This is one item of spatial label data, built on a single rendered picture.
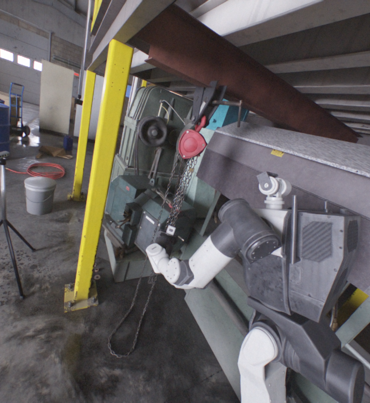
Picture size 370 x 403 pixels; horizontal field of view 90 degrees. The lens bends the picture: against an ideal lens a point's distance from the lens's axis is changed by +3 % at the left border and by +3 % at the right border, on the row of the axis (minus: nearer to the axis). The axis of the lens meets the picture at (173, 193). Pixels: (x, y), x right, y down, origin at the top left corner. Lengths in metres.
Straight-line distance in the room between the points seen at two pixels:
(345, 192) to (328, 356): 0.67
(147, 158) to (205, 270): 1.70
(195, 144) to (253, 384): 1.00
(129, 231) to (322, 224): 1.25
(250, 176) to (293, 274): 0.84
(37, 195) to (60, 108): 4.82
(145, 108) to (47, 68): 5.30
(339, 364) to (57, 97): 7.14
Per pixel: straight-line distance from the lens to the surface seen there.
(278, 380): 0.96
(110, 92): 1.07
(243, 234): 0.50
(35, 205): 2.65
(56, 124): 7.16
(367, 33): 1.15
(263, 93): 1.39
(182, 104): 2.20
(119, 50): 1.09
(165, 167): 2.25
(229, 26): 1.18
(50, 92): 7.09
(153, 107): 2.06
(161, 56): 1.00
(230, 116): 1.80
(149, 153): 2.12
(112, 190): 1.80
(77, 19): 15.15
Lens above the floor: 1.44
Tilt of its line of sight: 20 degrees down
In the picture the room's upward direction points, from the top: 18 degrees clockwise
